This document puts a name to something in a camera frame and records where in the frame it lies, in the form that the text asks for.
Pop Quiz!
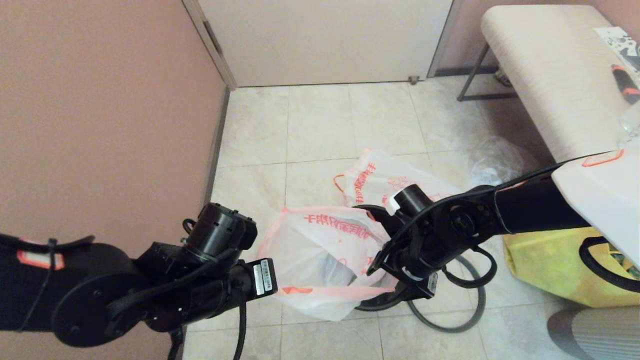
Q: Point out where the black round trash bin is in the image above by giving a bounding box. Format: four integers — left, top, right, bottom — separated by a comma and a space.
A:
351, 203, 437, 312

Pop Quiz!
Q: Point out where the grey plastic bin ring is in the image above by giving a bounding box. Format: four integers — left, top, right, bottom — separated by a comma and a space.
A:
407, 252, 486, 334

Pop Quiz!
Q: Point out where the white red-printed floor bag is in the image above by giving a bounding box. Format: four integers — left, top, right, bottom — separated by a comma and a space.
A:
333, 148, 462, 209

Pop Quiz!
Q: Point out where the clear bag with dark items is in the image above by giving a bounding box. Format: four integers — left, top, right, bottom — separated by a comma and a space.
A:
470, 137, 543, 187

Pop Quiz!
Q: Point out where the yellow shopping bag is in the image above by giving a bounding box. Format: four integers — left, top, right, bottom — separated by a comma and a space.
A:
504, 227, 640, 308

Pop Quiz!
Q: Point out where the dark baseboard behind table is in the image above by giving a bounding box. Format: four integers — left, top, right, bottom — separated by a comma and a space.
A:
434, 67, 501, 79

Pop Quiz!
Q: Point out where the grey ribbed round object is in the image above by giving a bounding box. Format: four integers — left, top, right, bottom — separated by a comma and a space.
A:
546, 306, 640, 360

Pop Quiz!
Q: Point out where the light wood-grain table top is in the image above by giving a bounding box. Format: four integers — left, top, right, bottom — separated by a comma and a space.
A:
480, 5, 640, 163

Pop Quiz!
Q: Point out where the white door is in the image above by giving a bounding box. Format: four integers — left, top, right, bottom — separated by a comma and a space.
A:
197, 0, 453, 88

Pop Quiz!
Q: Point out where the clear crumpled plastic item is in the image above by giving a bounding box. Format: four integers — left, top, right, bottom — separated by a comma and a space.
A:
620, 102, 640, 150

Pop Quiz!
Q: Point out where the black and orange tool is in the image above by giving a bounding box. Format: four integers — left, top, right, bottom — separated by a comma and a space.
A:
611, 64, 640, 105

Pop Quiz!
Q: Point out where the black and white printed paper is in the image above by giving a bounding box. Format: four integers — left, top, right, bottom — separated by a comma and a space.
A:
593, 26, 640, 75

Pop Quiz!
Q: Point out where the black braided left wrist cable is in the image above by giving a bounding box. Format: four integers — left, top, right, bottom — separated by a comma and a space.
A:
167, 297, 249, 360

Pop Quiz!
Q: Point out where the dark wall baseboard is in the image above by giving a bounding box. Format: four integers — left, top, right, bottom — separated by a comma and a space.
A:
172, 87, 232, 360

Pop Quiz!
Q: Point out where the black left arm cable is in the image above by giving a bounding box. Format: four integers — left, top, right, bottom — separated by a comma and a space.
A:
0, 233, 97, 253

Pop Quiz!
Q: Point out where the black metal table leg frame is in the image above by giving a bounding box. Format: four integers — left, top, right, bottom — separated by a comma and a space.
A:
456, 44, 518, 102

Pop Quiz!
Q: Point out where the grey door frame post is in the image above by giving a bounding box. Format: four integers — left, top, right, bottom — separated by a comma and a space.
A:
181, 0, 238, 91
426, 0, 463, 80

